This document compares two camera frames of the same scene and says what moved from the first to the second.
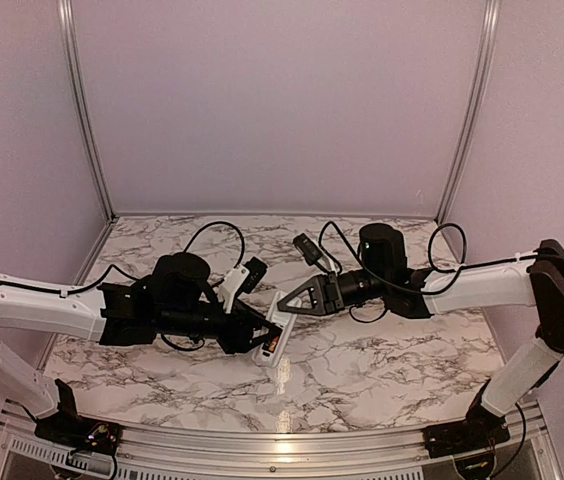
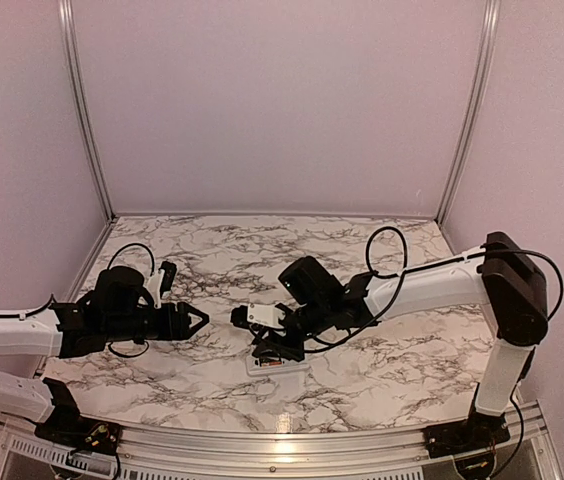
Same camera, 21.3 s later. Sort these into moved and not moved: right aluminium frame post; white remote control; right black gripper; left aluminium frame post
Moved: right black gripper; white remote control
Not moved: right aluminium frame post; left aluminium frame post
